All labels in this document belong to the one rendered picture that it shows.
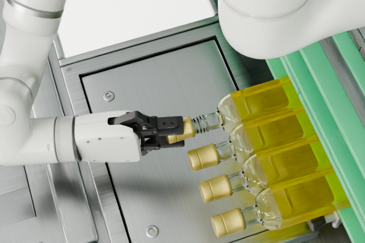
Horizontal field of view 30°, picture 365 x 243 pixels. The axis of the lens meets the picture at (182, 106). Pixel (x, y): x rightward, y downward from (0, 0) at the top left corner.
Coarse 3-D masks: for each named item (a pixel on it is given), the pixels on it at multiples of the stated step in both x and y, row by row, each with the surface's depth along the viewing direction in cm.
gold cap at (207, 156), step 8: (192, 152) 107; (200, 152) 107; (208, 152) 107; (216, 152) 107; (192, 160) 106; (200, 160) 106; (208, 160) 107; (216, 160) 107; (192, 168) 107; (200, 168) 107
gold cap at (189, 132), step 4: (188, 116) 110; (184, 120) 109; (188, 120) 109; (184, 124) 109; (188, 124) 109; (192, 124) 109; (184, 128) 109; (188, 128) 109; (192, 128) 109; (184, 132) 109; (188, 132) 109; (192, 132) 109; (168, 136) 109; (172, 136) 109; (176, 136) 109; (180, 136) 109; (184, 136) 109; (188, 136) 110; (192, 136) 110; (168, 140) 109; (172, 140) 109; (176, 140) 109; (180, 140) 110
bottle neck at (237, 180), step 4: (236, 172) 106; (240, 172) 105; (228, 176) 105; (232, 176) 105; (236, 176) 105; (240, 176) 105; (232, 180) 104; (236, 180) 104; (240, 180) 104; (244, 180) 104; (232, 184) 104; (236, 184) 104; (240, 184) 104; (244, 184) 105; (232, 188) 104; (236, 188) 105; (240, 188) 105; (244, 188) 105; (232, 192) 105
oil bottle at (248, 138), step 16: (288, 112) 109; (304, 112) 109; (240, 128) 108; (256, 128) 107; (272, 128) 107; (288, 128) 107; (304, 128) 107; (240, 144) 106; (256, 144) 106; (272, 144) 106; (240, 160) 108
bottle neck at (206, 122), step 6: (204, 114) 110; (210, 114) 110; (216, 114) 110; (192, 120) 110; (198, 120) 110; (204, 120) 110; (210, 120) 110; (216, 120) 110; (198, 126) 109; (204, 126) 110; (210, 126) 110; (216, 126) 110; (198, 132) 110; (204, 132) 111
